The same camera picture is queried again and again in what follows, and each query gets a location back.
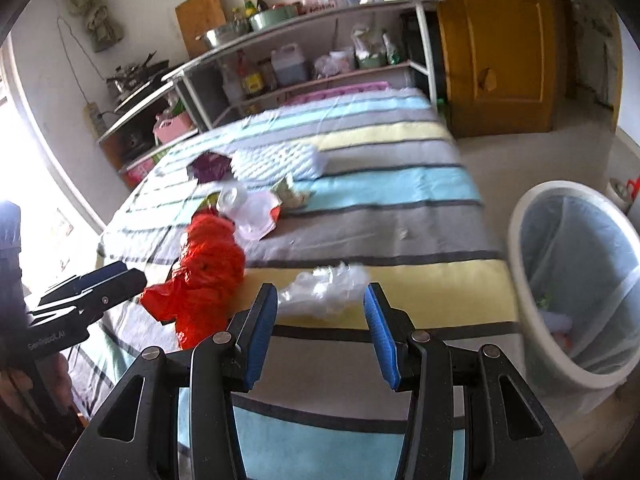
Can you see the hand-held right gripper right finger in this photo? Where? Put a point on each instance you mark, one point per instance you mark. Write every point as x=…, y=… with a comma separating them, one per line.
x=380, y=340

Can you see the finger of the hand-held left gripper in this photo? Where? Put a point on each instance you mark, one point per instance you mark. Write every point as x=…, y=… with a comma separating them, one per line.
x=100, y=276
x=115, y=290

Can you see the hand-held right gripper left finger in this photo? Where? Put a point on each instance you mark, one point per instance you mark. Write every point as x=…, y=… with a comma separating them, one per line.
x=262, y=340

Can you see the clear plastic bag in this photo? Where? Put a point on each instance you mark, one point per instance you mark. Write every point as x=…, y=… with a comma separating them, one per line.
x=325, y=290

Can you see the red plastic bag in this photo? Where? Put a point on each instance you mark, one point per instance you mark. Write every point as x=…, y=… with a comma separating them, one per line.
x=210, y=265

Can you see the white trash bin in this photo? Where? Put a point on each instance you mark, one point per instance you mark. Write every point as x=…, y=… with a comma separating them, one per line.
x=522, y=310

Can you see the cream printed wrapper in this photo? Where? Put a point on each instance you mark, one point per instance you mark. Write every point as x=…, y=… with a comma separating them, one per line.
x=292, y=192

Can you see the translucent bin liner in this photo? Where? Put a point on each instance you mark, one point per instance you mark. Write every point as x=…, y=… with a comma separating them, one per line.
x=575, y=270

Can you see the colourful printed carton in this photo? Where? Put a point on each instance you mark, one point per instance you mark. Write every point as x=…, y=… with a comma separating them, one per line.
x=142, y=170

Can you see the striped tablecloth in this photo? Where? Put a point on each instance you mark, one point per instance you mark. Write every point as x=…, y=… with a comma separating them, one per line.
x=375, y=210

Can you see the clear plastic cup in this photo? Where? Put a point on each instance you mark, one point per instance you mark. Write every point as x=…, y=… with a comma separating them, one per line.
x=232, y=199

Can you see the pink plastic basket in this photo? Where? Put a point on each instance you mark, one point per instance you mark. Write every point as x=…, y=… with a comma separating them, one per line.
x=172, y=127

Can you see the green snack packet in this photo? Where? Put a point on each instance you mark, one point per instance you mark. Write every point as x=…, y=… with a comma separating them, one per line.
x=545, y=302

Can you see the wide white foam net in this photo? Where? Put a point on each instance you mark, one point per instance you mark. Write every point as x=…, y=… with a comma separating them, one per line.
x=275, y=160

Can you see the low metal shelf rack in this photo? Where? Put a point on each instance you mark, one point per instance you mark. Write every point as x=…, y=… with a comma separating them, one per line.
x=150, y=96

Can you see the black frying pan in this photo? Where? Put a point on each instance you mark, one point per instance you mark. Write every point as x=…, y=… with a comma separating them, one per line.
x=145, y=87

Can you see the white plastic bottle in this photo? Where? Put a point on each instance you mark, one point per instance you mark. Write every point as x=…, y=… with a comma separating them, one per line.
x=230, y=86

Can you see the yellow label sauce bottle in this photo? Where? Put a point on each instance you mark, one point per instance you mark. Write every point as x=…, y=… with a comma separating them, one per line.
x=252, y=82

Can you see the hanging cloth bag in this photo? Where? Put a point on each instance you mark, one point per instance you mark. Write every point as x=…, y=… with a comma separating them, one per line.
x=101, y=27

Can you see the brown jar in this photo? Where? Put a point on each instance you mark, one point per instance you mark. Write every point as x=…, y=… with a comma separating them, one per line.
x=269, y=76

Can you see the steel mixing bowl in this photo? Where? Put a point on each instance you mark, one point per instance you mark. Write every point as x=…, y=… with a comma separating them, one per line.
x=225, y=36

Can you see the translucent oil jug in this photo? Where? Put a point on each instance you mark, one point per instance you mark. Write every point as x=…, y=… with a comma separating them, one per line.
x=289, y=67

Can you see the wooden cutting board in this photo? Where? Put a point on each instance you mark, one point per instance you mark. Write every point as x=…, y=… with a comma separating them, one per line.
x=200, y=20

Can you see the small green bowl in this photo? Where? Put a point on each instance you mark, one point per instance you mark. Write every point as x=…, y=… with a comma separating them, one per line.
x=371, y=62

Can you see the crumpled plastic bag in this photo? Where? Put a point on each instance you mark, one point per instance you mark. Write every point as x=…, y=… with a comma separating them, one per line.
x=325, y=66

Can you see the small wooden door ornament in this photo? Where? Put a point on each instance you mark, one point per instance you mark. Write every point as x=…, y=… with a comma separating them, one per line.
x=485, y=80

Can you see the small white bucket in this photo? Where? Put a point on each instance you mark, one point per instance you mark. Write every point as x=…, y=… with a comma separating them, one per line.
x=619, y=190

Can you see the white plastic tub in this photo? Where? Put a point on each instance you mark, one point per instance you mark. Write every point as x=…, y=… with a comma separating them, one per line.
x=344, y=57

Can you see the green plastic bottle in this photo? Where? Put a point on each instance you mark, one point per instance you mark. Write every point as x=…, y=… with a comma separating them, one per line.
x=392, y=49

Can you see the pale oil bottle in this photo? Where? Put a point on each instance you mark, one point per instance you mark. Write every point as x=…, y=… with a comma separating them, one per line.
x=236, y=17

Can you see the tall metal shelf rack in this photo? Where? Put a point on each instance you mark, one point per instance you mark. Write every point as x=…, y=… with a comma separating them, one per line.
x=426, y=50

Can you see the red plastic object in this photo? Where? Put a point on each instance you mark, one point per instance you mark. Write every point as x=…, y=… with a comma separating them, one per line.
x=634, y=182

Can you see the green glass bottle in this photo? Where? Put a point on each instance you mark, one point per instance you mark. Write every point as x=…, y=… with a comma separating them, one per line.
x=248, y=6

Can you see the green enamel basin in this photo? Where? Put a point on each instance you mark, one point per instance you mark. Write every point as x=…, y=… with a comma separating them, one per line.
x=275, y=19

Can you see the dark sauce bottle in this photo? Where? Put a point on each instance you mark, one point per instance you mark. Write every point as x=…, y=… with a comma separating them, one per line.
x=260, y=2

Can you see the wooden door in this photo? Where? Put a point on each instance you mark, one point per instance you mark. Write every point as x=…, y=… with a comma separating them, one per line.
x=500, y=35

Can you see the pink utensil holder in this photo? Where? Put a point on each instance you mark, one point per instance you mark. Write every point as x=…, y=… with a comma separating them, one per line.
x=317, y=2

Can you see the wall power strip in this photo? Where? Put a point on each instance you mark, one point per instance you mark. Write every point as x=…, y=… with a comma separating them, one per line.
x=93, y=119

